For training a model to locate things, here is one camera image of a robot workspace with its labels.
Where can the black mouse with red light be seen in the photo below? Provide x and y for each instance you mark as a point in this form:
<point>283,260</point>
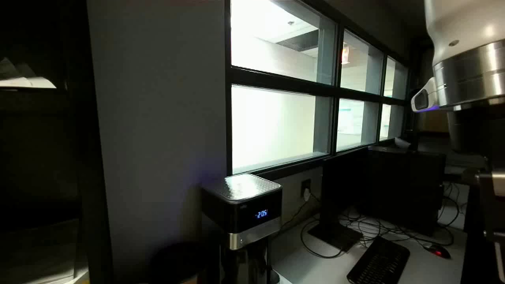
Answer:
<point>440,251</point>

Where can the black keyboard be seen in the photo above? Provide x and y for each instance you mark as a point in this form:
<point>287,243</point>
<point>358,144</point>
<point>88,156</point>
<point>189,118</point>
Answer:
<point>380,260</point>

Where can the grey metal post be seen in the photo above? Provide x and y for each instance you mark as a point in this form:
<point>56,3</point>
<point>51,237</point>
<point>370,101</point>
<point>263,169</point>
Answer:
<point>495,210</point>

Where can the black computer monitor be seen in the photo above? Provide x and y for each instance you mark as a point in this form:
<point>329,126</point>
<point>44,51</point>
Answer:
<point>342,194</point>

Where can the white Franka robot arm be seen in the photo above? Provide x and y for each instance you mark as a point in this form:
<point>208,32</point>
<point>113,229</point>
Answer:
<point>463,52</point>

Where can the black silver coffee machine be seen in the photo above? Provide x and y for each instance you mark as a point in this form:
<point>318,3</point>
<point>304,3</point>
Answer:
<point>241,207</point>

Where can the white paper sheet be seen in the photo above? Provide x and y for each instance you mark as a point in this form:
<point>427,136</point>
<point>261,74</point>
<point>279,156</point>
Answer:
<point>26,81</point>

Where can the black computer tower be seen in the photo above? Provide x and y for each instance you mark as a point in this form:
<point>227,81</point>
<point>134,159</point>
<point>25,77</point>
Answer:
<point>405,189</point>

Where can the black window frame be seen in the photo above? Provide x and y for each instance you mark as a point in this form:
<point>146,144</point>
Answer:
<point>282,81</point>

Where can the wall power outlet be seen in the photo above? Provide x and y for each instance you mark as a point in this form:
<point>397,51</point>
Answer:
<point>306,188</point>

